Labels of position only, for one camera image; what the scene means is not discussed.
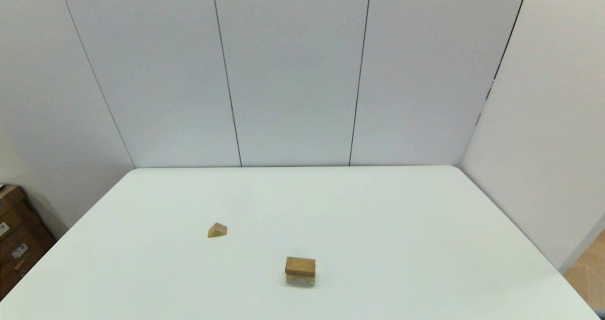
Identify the triangular wooden building block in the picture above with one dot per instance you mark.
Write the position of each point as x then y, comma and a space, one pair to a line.
217, 230

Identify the small brown cardboard box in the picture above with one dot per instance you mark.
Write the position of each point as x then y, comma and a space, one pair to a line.
9, 197

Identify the labelled brown cardboard box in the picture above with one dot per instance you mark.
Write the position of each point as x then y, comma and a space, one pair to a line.
16, 237
30, 263

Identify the rectangular wooden building block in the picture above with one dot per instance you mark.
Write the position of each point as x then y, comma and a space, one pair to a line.
300, 266

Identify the arched wooden building block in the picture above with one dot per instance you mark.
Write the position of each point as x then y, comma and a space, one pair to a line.
300, 281

